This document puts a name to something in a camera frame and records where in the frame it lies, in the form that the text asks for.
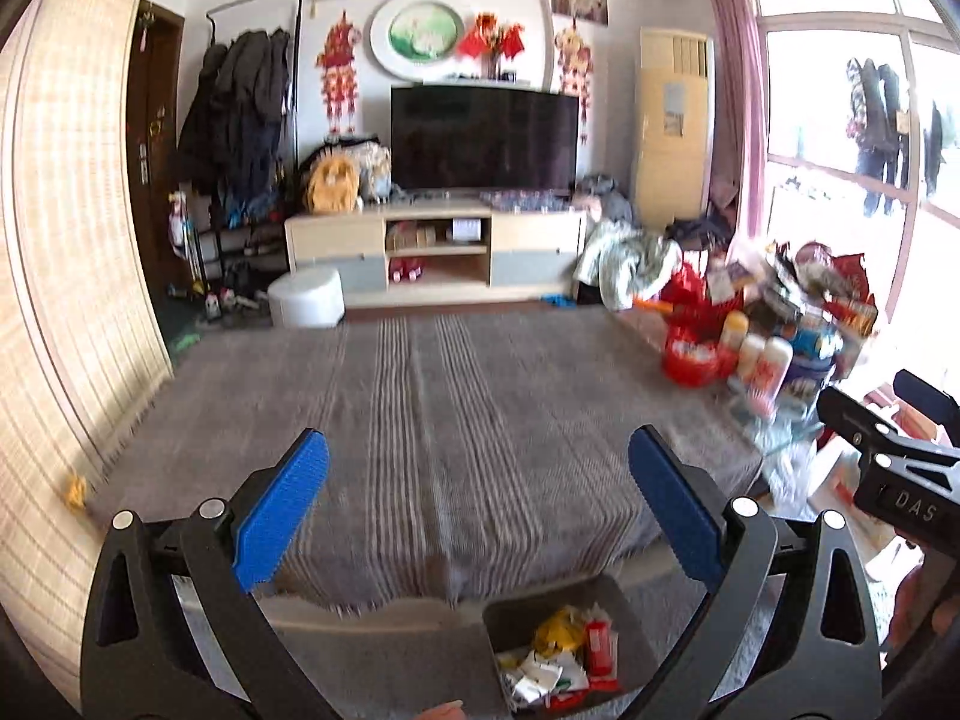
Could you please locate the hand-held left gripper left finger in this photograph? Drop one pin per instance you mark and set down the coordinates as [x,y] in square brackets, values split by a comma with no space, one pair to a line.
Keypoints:
[281,510]

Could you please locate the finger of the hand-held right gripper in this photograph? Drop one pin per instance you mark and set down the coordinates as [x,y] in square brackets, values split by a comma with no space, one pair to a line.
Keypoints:
[926,394]
[862,427]

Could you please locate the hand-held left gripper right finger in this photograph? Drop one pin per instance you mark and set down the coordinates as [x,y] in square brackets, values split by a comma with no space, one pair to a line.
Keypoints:
[675,510]

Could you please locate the grey trash bin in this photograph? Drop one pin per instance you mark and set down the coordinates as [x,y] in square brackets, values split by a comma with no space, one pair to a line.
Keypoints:
[525,615]

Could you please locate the person's right hand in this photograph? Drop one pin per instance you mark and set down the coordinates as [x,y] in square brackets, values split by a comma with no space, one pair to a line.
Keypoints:
[926,600]

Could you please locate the person's left hand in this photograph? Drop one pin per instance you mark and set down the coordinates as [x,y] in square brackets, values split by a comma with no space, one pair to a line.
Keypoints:
[442,711]

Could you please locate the blue white tub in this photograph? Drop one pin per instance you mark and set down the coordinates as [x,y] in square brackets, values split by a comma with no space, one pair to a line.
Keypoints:
[810,375]

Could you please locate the clear plastic bag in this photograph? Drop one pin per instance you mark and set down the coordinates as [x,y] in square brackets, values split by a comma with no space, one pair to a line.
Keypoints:
[787,472]

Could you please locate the white bottle orange label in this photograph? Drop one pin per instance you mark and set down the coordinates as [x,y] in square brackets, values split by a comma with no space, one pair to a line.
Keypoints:
[751,358]

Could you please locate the large red round tin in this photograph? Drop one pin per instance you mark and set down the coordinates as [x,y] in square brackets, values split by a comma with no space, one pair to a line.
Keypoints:
[694,360]

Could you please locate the pile of snack packets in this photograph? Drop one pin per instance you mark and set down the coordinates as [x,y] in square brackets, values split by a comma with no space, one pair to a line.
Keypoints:
[810,285]

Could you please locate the white bottle yellow cap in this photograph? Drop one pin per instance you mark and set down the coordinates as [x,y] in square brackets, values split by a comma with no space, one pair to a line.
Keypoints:
[735,330]

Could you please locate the plaid cloth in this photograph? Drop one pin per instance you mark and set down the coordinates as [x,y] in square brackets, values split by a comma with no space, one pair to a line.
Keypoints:
[450,420]

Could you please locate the orange white stick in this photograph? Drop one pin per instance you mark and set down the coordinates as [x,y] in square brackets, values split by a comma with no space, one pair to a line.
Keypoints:
[652,306]

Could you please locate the small yellow object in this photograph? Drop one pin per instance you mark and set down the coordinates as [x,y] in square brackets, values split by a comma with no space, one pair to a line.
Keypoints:
[75,493]

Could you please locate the white round stool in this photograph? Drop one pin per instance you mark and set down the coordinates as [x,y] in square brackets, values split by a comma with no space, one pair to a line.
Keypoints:
[307,300]

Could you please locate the red plastic basket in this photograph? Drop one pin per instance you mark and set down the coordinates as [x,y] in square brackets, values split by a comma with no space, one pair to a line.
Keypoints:
[686,289]

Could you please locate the floral cloth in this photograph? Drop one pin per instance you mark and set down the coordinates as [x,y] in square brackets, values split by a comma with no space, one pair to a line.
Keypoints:
[626,262]

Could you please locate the wooden tv cabinet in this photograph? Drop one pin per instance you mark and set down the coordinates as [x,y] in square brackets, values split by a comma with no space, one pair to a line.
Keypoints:
[337,236]

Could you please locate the brown box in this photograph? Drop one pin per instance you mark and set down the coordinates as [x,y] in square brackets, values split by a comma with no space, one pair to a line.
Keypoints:
[411,236]

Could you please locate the grey clothes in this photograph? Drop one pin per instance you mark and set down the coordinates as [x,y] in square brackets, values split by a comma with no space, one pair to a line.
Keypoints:
[604,195]

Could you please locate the yellow plush backpack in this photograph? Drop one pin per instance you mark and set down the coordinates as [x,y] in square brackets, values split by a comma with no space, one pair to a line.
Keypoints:
[334,184]

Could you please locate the small white box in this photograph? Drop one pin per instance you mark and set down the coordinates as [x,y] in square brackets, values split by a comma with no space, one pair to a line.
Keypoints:
[468,229]

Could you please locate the beige standing air conditioner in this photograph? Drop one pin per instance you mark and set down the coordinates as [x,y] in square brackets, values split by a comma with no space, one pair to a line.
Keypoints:
[671,150]

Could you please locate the bamboo screen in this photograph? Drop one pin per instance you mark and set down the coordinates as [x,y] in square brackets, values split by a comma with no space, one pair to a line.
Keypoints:
[67,240]

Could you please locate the grey blue plush bag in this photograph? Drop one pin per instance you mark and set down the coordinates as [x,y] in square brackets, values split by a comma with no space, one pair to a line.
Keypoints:
[375,172]

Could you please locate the pink curtain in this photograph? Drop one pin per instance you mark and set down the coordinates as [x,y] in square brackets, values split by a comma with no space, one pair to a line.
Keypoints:
[731,90]

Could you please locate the brown door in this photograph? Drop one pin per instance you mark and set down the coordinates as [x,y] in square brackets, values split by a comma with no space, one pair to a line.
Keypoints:
[154,127]

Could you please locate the dark coats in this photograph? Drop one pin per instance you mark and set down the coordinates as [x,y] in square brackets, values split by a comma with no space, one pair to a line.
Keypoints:
[240,105]

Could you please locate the black television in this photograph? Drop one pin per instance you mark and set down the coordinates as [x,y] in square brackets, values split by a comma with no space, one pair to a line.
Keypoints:
[487,135]

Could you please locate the coat rack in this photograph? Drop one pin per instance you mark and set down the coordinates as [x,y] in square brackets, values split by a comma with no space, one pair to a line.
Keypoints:
[296,15]

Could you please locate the red hanging wall ornament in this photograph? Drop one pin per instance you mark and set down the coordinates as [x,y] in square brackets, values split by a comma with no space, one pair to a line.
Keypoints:
[574,75]
[341,67]

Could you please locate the oval wall picture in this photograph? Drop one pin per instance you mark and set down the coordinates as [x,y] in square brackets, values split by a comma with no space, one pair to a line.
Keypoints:
[424,34]

